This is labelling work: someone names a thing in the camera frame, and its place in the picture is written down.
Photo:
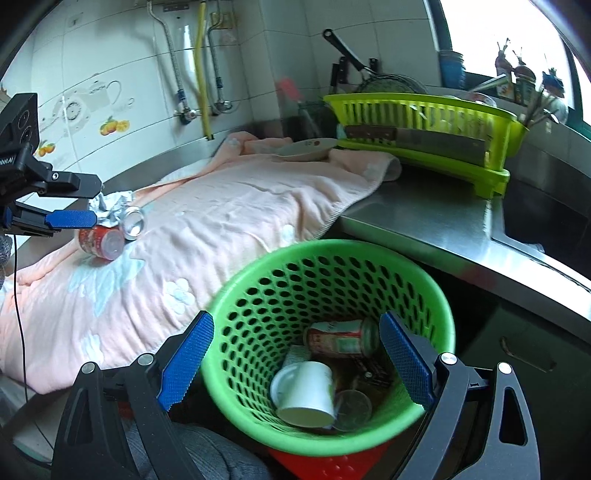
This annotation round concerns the red cup with clear lid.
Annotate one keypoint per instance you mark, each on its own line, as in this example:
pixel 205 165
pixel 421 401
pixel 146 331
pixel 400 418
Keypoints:
pixel 102 242

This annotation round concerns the grey trouser leg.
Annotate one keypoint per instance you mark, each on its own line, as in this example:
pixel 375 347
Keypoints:
pixel 214 456

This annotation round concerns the crumpled silver foil wrapper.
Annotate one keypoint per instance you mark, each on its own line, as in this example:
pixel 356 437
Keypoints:
pixel 109 208

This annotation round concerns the yellow gas pipe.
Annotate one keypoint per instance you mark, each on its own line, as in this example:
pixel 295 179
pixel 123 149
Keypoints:
pixel 198 59

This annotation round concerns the pink towel blanket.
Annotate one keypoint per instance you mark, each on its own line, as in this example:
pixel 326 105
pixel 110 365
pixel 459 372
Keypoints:
pixel 203 224

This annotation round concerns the lime green dish rack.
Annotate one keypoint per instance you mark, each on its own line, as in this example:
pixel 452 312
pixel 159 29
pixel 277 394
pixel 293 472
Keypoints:
pixel 464 139

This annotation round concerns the beige ceramic plate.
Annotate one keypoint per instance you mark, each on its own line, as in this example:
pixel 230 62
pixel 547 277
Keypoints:
pixel 307 150

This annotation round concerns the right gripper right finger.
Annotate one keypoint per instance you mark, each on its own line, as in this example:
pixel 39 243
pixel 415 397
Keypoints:
pixel 488 404

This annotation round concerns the black red cardboard box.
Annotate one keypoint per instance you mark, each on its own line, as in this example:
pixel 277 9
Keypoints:
pixel 359 373

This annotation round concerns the red plastic basin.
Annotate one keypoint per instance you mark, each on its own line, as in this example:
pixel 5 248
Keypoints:
pixel 346 467

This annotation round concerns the white paper cup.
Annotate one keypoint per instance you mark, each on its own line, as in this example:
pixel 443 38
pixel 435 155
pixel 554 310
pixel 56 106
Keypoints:
pixel 303 394

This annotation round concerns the green perforated trash basket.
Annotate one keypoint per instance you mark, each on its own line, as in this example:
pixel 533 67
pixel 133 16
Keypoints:
pixel 320 300

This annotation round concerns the black frying pan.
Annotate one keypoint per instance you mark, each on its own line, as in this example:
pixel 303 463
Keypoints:
pixel 373 81

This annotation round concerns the clear plastic cup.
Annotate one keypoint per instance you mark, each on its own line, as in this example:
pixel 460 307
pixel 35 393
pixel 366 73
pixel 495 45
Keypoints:
pixel 353 410

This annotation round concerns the white blue milk carton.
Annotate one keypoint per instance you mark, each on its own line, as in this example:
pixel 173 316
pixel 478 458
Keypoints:
pixel 296 354

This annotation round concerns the red Coca-Cola can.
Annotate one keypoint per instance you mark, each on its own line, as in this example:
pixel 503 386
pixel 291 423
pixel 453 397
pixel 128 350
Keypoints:
pixel 342 339

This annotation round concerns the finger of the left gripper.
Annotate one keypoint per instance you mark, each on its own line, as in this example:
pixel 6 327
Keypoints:
pixel 22 219
pixel 47 182

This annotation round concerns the grey knit gloved hand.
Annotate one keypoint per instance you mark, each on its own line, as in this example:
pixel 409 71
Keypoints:
pixel 6 245

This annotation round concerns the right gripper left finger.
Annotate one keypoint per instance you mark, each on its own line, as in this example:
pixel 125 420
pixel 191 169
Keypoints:
pixel 91 442

